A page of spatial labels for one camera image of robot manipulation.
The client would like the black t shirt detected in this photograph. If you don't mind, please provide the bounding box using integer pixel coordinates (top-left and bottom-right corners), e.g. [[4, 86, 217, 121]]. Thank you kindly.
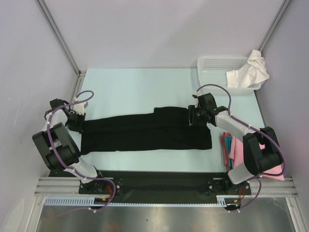
[[81, 106, 212, 155]]

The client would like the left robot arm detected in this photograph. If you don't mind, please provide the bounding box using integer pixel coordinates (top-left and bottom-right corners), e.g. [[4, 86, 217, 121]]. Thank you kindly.
[[32, 99, 107, 194]]

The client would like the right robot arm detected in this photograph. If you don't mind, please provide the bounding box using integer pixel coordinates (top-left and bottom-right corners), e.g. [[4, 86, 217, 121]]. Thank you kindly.
[[188, 93, 284, 194]]

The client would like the red folded t shirt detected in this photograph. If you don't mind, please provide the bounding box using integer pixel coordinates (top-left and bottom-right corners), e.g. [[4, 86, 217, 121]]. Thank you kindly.
[[220, 132, 230, 171]]

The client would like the teal folded t shirt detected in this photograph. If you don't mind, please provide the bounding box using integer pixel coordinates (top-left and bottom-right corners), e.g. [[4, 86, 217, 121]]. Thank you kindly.
[[224, 135, 234, 170]]

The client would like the white plastic basket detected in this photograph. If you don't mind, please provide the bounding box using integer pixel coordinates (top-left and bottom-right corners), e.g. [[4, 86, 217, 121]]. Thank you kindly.
[[197, 56, 261, 95]]

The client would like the pink folded t shirt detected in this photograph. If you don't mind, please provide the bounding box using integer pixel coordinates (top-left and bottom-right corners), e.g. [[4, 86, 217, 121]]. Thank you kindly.
[[229, 136, 284, 181]]

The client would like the white t shirt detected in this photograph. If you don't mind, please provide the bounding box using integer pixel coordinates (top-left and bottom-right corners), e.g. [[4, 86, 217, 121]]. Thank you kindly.
[[226, 50, 269, 88]]

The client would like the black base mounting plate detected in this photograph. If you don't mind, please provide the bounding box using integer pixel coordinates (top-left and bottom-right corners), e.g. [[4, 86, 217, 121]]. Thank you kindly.
[[49, 170, 252, 204]]

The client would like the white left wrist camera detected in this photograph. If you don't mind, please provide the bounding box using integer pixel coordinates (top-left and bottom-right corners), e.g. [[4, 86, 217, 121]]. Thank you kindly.
[[72, 101, 88, 116]]

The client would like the aluminium frame rail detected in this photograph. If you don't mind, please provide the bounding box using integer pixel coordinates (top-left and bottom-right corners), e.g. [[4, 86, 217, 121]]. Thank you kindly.
[[34, 177, 298, 197]]

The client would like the white slotted cable duct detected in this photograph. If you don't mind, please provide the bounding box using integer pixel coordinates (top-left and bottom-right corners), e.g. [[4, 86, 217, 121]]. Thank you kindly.
[[44, 195, 242, 207]]

